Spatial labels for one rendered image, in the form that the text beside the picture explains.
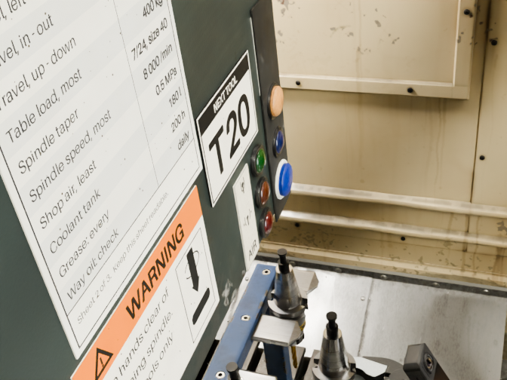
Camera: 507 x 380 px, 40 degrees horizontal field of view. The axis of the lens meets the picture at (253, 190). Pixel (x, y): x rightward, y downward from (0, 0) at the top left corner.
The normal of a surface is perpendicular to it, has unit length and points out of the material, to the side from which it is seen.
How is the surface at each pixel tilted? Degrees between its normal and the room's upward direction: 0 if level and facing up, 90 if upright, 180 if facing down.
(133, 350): 90
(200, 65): 90
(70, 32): 90
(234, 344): 0
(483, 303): 25
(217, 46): 90
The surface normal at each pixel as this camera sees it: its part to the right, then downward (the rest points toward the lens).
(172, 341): 0.94, 0.11
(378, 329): -0.23, -0.48
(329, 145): -0.32, 0.59
